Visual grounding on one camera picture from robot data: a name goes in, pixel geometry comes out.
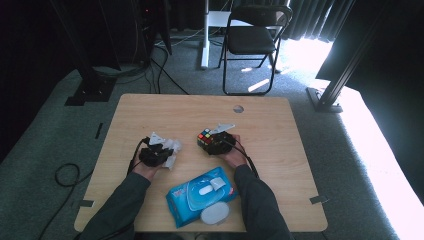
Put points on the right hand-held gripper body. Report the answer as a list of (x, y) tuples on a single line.
[(223, 143)]

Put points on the black slanted metal stand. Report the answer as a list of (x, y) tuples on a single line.
[(328, 96)]

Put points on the colourful puzzle cube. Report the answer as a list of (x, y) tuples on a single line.
[(204, 137)]

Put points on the black metal stand with base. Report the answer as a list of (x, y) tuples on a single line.
[(90, 83)]

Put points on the white wet wipe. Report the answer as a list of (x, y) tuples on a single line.
[(173, 146)]

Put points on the dark equipment cabinet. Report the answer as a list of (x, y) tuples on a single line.
[(150, 30)]

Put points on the person's right hand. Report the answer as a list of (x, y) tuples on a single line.
[(235, 156)]

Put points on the grey tape piece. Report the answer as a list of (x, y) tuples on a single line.
[(318, 199), (86, 203)]

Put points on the blue wet wipe pack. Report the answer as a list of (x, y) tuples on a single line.
[(186, 203)]

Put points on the black tape strip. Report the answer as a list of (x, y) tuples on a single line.
[(99, 130)]

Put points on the person's left hand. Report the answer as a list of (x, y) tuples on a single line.
[(146, 171)]

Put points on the dark pleated curtain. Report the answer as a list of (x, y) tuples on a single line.
[(310, 20)]

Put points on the black folding chair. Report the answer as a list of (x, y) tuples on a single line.
[(250, 40)]

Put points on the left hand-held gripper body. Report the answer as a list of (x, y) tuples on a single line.
[(151, 155)]

